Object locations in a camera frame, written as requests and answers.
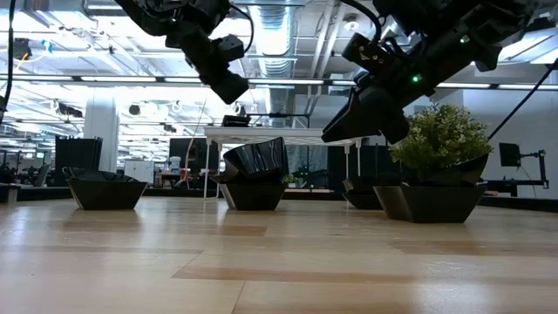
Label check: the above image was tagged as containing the black office partition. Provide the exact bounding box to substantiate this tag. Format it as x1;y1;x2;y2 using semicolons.
54;136;104;187

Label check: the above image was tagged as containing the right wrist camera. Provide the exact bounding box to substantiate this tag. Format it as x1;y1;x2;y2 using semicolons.
341;32;396;67

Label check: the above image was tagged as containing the arm power cable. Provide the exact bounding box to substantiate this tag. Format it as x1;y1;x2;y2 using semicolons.
0;0;17;126
487;58;558;141

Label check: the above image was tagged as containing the silver ventilation duct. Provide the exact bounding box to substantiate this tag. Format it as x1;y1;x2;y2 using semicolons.
248;0;302;117

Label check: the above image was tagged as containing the left arm power cable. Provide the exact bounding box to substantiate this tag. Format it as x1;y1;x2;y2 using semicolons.
0;0;17;126

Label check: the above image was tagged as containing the right arm power cable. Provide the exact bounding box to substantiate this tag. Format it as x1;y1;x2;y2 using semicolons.
487;58;558;141

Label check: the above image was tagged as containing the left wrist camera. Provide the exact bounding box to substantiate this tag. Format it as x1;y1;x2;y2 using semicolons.
211;33;246;63

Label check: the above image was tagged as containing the green artificial potted plant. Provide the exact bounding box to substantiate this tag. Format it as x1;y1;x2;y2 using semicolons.
389;103;493;184

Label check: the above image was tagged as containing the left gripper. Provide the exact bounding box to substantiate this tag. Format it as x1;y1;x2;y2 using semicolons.
165;17;250;106

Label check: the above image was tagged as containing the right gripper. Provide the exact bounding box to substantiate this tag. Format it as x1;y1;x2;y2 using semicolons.
321;25;502;146

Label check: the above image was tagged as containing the white lattice shelf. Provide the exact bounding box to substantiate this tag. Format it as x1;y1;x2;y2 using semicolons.
202;125;366;201

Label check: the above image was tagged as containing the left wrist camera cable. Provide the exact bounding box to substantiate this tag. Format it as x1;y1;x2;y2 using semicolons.
226;2;256;56

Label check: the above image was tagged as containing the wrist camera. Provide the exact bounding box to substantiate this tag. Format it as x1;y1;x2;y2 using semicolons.
211;33;246;63
341;32;396;67

